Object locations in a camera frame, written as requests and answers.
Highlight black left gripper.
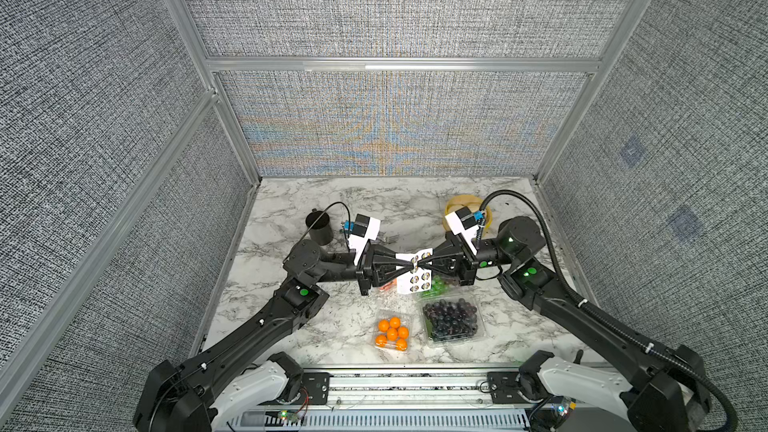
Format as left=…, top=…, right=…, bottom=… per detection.
left=312, top=246, right=410, bottom=300

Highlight white fruit sticker sheet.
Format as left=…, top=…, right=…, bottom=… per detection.
left=395, top=248, right=433, bottom=295

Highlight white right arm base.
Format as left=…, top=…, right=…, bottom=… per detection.
left=518, top=351, right=632, bottom=421

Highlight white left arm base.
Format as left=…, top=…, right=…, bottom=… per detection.
left=211, top=352, right=304, bottom=431

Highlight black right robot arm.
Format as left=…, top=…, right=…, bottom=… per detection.
left=418, top=216, right=715, bottom=431

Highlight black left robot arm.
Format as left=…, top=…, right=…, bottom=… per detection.
left=133, top=240, right=414, bottom=431

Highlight clear box of strawberries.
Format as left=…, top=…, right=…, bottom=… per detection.
left=378, top=279, right=397, bottom=292

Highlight clear box green red grapes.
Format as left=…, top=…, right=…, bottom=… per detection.
left=418, top=276, right=459, bottom=300

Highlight clear box of blueberries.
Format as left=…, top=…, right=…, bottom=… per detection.
left=419, top=294, right=485, bottom=346

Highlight yellow bamboo steamer basket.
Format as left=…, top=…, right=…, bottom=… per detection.
left=442, top=194, right=494, bottom=234

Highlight clear box of oranges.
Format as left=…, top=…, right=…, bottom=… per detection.
left=369, top=309, right=414, bottom=354

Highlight black metal cup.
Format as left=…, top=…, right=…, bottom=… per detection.
left=305, top=209, right=333, bottom=246

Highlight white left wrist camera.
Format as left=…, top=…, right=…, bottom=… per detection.
left=343, top=214, right=381, bottom=265

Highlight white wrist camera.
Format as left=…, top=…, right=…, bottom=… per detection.
left=343, top=214, right=381, bottom=265
left=445, top=206, right=485, bottom=256

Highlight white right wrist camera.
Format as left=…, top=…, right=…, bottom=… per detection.
left=445, top=206, right=485, bottom=256

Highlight thin black left cable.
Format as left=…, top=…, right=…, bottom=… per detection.
left=281, top=201, right=353, bottom=265

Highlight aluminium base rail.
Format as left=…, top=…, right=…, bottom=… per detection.
left=215, top=365, right=613, bottom=432

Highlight black corrugated right cable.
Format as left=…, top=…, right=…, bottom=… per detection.
left=476, top=189, right=739, bottom=432

